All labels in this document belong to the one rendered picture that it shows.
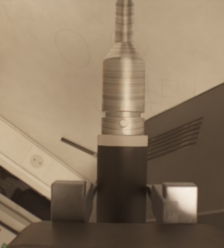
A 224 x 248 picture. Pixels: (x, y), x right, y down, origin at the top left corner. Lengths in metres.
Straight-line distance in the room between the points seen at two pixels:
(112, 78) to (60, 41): 0.47
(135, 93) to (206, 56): 0.38
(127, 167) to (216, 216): 0.25
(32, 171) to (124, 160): 0.79
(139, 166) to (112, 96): 0.04
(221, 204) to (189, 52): 0.26
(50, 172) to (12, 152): 0.12
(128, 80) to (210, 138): 0.33
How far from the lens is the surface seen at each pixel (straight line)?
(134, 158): 0.16
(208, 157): 0.45
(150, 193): 0.16
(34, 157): 0.95
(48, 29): 0.62
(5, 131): 0.94
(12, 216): 1.88
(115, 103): 0.16
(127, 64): 0.16
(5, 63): 0.76
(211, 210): 0.39
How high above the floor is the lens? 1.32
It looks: 35 degrees down
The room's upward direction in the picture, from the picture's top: 154 degrees counter-clockwise
